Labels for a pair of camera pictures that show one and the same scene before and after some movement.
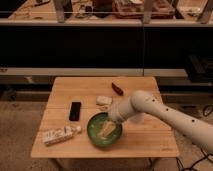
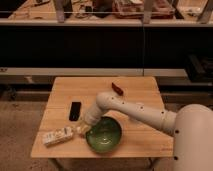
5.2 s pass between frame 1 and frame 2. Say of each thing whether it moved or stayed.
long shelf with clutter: stayed
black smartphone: stayed
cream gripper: moved
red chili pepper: stayed
